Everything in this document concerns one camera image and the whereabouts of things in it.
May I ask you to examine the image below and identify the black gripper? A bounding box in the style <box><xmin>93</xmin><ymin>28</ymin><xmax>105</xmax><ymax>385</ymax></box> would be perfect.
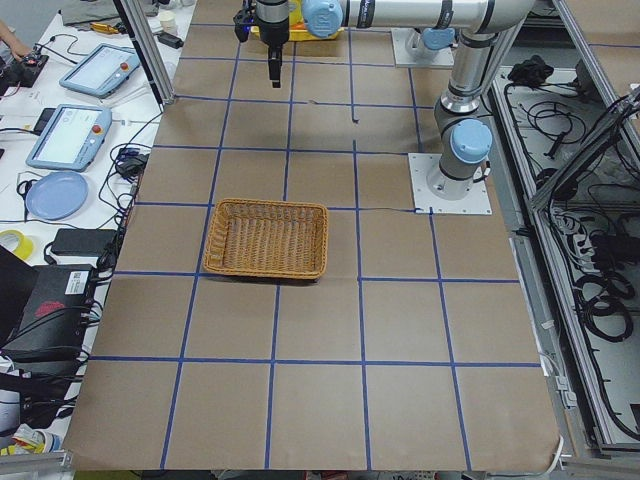
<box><xmin>255</xmin><ymin>0</ymin><xmax>289</xmax><ymax>89</ymax></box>

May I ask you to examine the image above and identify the yellow tape roll on desk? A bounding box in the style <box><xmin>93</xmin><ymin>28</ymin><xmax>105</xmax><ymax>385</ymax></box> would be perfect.
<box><xmin>0</xmin><ymin>230</ymin><xmax>34</xmax><ymax>261</ymax></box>

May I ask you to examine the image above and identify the person hand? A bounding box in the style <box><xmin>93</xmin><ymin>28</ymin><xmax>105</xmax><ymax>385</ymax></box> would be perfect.
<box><xmin>0</xmin><ymin>20</ymin><xmax>32</xmax><ymax>60</ymax></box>

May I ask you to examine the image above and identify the black small adapter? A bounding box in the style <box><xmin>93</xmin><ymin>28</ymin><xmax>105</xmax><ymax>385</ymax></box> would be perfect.
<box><xmin>157</xmin><ymin>31</ymin><xmax>184</xmax><ymax>49</ymax></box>

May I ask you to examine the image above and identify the white cup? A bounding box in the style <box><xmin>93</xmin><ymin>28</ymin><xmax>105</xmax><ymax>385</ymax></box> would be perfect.
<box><xmin>158</xmin><ymin>10</ymin><xmax>178</xmax><ymax>35</ymax></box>

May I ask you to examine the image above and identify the upper blue teach pendant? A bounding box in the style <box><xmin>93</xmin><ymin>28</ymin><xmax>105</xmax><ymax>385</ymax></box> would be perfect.
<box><xmin>59</xmin><ymin>43</ymin><xmax>141</xmax><ymax>99</ymax></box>

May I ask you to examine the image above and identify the blue teach pendant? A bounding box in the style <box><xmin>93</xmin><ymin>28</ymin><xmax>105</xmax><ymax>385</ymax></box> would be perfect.
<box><xmin>59</xmin><ymin>43</ymin><xmax>141</xmax><ymax>99</ymax></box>
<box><xmin>26</xmin><ymin>104</ymin><xmax>112</xmax><ymax>172</ymax></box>

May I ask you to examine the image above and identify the brown wicker basket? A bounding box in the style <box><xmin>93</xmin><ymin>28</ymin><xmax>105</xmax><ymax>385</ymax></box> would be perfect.
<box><xmin>202</xmin><ymin>198</ymin><xmax>329</xmax><ymax>281</ymax></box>

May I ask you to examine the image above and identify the lower blue teach pendant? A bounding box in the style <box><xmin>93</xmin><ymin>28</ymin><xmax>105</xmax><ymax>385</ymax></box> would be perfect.
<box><xmin>26</xmin><ymin>104</ymin><xmax>112</xmax><ymax>172</ymax></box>

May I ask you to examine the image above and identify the black electronics box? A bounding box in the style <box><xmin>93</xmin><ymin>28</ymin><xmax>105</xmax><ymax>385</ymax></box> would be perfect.
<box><xmin>1</xmin><ymin>53</ymin><xmax>49</xmax><ymax>88</ymax></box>

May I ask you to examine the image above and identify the black cloth bundle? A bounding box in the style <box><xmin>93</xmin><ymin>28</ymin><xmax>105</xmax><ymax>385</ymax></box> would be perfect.
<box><xmin>507</xmin><ymin>55</ymin><xmax>554</xmax><ymax>88</ymax></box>

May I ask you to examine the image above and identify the blue plate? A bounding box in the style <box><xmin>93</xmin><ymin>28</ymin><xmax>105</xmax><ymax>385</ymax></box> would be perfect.
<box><xmin>25</xmin><ymin>171</ymin><xmax>89</xmax><ymax>220</ymax></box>

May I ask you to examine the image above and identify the black power adapter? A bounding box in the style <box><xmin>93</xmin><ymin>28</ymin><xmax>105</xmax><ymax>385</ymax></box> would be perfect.
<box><xmin>51</xmin><ymin>228</ymin><xmax>116</xmax><ymax>257</ymax></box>

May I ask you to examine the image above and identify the black computer box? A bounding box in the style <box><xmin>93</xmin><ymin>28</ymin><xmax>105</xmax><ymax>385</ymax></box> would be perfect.
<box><xmin>1</xmin><ymin>248</ymin><xmax>96</xmax><ymax>363</ymax></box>

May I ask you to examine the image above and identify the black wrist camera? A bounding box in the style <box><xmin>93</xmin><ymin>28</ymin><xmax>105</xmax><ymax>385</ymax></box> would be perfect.
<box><xmin>233</xmin><ymin>6</ymin><xmax>255</xmax><ymax>43</ymax></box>

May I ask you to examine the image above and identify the aluminium frame post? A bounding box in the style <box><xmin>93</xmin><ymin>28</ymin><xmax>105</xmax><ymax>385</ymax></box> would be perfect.
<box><xmin>113</xmin><ymin>0</ymin><xmax>175</xmax><ymax>105</ymax></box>

